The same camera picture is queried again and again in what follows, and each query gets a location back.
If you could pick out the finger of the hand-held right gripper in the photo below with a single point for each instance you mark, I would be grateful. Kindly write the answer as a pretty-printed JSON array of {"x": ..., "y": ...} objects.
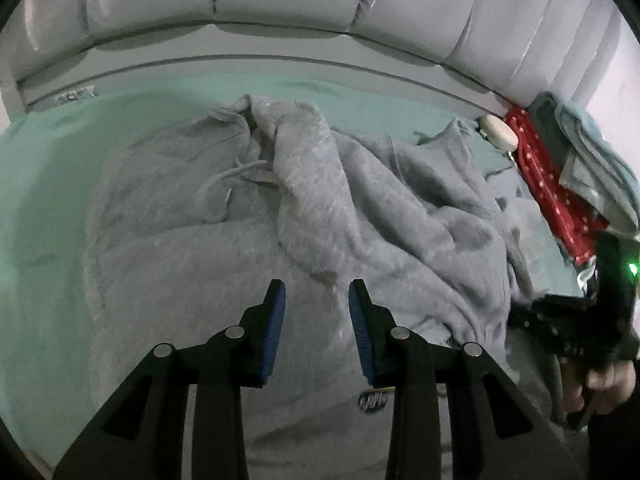
[{"x": 555, "y": 325}]

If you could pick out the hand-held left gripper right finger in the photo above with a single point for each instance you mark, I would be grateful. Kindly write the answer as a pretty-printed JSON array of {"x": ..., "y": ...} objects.
[{"x": 360, "y": 332}]

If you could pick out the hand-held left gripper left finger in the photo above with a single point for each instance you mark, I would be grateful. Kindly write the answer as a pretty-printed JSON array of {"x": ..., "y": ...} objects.
[{"x": 275, "y": 332}]

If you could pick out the grey printed hoodie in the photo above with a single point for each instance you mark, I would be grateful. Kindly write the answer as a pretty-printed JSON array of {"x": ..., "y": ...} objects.
[{"x": 350, "y": 200}]

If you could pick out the person's right forearm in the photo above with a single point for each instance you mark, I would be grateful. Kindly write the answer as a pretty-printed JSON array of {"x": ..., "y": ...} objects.
[{"x": 617, "y": 447}]

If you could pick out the person's right hand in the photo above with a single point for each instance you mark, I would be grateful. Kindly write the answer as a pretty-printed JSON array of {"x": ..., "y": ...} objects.
[{"x": 607, "y": 390}]

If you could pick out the red dotted garment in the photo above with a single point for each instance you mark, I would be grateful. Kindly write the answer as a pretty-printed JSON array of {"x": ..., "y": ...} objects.
[{"x": 545, "y": 180}]

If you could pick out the teal fleece blanket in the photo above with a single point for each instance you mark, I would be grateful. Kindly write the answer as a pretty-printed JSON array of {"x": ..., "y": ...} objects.
[{"x": 595, "y": 155}]

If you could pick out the round white container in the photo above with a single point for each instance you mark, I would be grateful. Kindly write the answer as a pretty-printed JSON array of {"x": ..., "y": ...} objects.
[{"x": 497, "y": 132}]

